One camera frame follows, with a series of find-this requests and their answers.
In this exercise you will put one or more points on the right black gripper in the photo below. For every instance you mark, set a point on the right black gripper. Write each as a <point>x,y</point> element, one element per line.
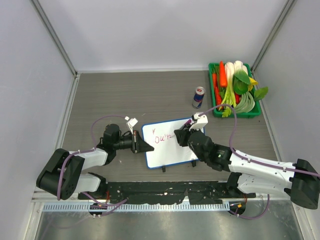
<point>182,134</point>

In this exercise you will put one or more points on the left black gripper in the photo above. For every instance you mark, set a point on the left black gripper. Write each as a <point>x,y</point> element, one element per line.
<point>138,145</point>

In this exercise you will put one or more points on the magenta capped marker pen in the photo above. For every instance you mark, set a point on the magenta capped marker pen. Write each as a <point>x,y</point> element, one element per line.
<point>187,124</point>

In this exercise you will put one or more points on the blue framed whiteboard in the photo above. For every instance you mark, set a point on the blue framed whiteboard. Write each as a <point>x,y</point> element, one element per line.
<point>167,152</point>

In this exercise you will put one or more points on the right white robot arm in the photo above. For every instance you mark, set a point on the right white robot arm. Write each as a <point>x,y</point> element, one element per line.
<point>249,174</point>

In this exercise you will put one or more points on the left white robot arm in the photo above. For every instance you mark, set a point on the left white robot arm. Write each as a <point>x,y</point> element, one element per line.
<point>62,175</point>

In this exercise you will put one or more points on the blue silver energy drink can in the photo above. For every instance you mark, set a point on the blue silver energy drink can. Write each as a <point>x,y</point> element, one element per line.
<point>198,97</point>

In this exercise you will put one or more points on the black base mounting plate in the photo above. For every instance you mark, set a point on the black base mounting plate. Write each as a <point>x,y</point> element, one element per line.
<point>167,192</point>

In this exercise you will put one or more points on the small orange toy carrot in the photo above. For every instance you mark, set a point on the small orange toy carrot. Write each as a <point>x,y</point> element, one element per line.
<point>218,99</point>

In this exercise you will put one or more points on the large orange toy carrot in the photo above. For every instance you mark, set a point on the large orange toy carrot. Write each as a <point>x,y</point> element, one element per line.
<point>223,82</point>

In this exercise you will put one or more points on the pale green toy beans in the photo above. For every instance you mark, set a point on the pale green toy beans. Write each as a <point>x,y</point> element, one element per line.
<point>246,103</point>

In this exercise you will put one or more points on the green plastic tray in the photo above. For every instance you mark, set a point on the green plastic tray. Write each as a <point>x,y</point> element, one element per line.
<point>256,111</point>

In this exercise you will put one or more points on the green toy leafy vegetable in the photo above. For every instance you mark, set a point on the green toy leafy vegetable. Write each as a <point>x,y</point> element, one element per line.
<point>242,85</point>

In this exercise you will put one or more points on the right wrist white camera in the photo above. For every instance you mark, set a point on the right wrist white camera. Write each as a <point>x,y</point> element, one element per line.
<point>198,122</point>

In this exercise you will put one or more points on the wrist white camera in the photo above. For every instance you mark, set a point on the wrist white camera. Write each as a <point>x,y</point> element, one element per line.
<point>198,122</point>
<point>130,123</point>

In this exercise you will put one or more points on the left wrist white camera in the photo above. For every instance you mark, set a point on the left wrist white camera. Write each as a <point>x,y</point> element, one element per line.
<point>130,123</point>

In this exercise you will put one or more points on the white slotted cable duct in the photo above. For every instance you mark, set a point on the white slotted cable duct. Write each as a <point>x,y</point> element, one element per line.
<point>89,207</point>

